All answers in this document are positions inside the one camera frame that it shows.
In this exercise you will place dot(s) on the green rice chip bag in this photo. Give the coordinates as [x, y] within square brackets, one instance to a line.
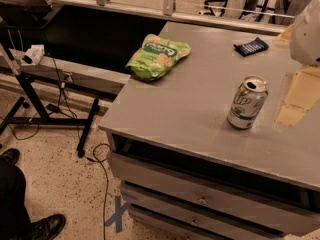
[156, 57]

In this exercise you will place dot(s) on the black leather shoe front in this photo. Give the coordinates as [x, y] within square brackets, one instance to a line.
[47, 228]

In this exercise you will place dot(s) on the metal window rail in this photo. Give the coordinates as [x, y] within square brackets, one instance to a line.
[208, 12]

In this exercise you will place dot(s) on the black leather shoe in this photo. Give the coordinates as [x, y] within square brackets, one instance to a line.
[9, 159]
[47, 228]

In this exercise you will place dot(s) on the black office chair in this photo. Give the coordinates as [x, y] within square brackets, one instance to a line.
[39, 8]

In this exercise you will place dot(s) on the green white 7up can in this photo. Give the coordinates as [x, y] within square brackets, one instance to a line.
[248, 101]

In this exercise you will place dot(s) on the black leather shoe rear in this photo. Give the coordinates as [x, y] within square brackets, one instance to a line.
[9, 159]

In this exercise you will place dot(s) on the grey drawer cabinet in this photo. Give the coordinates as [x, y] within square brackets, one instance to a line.
[185, 169]

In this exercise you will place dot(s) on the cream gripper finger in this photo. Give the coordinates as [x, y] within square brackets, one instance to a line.
[303, 93]
[286, 34]

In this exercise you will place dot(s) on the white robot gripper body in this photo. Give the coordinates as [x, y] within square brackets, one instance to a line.
[306, 37]

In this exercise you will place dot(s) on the dark blue snack packet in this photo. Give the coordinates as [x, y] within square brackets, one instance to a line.
[251, 48]

